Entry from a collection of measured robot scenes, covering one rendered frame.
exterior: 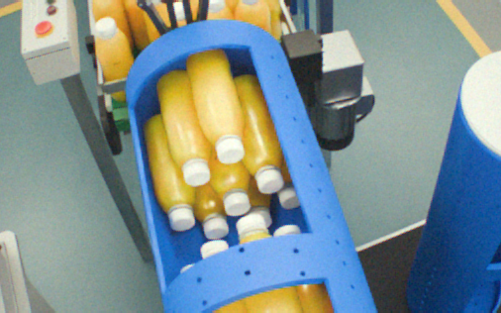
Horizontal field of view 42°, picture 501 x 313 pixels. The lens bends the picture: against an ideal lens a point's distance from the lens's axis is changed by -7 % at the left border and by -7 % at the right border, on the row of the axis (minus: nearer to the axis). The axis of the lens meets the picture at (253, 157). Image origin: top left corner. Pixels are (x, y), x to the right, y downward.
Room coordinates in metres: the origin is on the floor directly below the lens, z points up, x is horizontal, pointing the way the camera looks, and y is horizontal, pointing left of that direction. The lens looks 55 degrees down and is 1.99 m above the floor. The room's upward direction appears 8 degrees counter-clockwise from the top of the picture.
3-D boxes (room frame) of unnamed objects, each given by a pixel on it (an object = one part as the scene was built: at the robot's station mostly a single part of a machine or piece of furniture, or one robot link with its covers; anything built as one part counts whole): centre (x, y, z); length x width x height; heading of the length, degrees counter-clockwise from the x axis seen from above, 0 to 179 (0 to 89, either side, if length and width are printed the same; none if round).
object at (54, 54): (1.04, 0.39, 1.05); 0.20 x 0.10 x 0.10; 7
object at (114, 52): (0.97, 0.25, 0.99); 0.07 x 0.07 x 0.19
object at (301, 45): (0.94, -0.12, 0.95); 0.10 x 0.07 x 0.10; 97
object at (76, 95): (1.04, 0.39, 0.50); 0.04 x 0.04 x 1.00; 7
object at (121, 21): (1.09, 0.26, 0.99); 0.07 x 0.07 x 0.19
